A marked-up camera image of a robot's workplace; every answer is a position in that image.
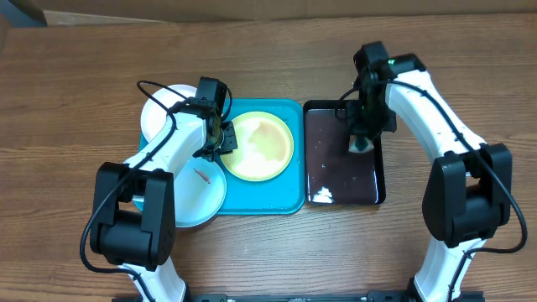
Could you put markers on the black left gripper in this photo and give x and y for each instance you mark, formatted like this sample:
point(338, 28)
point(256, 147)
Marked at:
point(231, 143)

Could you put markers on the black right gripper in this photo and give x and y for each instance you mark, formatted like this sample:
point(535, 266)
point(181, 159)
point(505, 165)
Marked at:
point(361, 128)

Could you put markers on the green sponge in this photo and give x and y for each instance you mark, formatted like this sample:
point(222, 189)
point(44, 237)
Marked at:
point(360, 145)

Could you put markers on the yellow plate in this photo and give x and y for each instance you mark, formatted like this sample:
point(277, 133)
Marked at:
point(265, 146)

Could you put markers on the pink plate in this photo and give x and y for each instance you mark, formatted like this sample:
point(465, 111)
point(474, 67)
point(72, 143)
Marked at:
point(153, 117)

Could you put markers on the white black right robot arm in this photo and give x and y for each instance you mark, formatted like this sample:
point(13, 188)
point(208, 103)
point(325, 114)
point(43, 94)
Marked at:
point(468, 195)

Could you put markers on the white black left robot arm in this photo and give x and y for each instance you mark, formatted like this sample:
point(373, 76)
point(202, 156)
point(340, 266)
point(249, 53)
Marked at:
point(138, 205)

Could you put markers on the black water tray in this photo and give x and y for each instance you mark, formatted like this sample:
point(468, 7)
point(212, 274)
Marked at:
point(334, 174)

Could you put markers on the teal plastic tray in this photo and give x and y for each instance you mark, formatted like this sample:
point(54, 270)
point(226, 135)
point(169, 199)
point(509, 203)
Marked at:
point(283, 194)

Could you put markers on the light blue plate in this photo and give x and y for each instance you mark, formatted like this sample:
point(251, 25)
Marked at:
point(200, 188)

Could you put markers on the cardboard backboard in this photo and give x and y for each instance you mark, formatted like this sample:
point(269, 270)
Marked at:
point(225, 10)

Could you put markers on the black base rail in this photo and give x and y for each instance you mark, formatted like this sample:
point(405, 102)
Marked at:
point(372, 296)

